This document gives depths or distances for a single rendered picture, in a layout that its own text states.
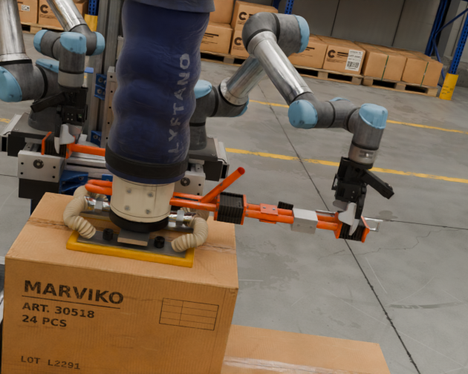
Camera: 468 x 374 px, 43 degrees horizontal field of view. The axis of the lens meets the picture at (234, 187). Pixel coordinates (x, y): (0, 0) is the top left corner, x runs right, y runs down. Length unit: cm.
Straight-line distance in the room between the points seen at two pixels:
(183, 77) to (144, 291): 56
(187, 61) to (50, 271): 64
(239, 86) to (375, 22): 865
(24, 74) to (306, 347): 130
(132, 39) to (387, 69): 819
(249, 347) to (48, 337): 68
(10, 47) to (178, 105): 76
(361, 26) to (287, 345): 888
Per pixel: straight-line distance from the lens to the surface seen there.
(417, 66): 971
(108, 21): 228
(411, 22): 1092
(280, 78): 171
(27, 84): 209
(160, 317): 164
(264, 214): 168
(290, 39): 192
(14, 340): 176
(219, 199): 167
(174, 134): 155
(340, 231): 173
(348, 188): 168
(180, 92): 152
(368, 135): 163
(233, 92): 216
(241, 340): 208
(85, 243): 165
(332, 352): 214
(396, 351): 325
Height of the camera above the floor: 179
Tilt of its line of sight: 23 degrees down
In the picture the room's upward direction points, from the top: 11 degrees clockwise
